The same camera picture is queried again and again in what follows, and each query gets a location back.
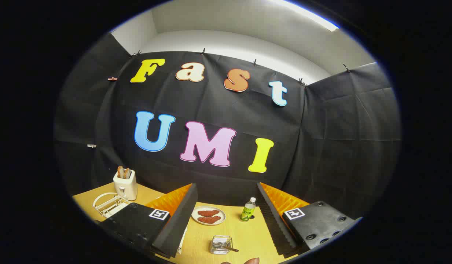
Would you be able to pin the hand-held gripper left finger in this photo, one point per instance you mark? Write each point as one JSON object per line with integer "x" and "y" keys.
{"x": 178, "y": 223}

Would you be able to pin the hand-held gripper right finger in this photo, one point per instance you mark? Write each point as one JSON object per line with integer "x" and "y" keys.
{"x": 273, "y": 220}

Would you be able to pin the metal spoon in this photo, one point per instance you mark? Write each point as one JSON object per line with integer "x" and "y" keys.
{"x": 226, "y": 247}

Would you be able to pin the white plate with meat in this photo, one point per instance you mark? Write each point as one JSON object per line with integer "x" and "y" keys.
{"x": 195, "y": 216}

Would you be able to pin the green label drink bottle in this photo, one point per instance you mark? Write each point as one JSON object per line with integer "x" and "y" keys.
{"x": 247, "y": 212}

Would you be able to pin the red meat piece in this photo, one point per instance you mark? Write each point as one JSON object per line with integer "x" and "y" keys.
{"x": 208, "y": 212}
{"x": 209, "y": 219}

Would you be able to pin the white toaster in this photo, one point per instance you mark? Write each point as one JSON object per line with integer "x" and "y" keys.
{"x": 126, "y": 189}

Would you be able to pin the toast slice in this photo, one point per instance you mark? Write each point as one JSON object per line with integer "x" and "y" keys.
{"x": 120, "y": 172}
{"x": 127, "y": 173}

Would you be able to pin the black backdrop cloth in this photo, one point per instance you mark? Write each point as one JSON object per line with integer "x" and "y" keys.
{"x": 211, "y": 110}

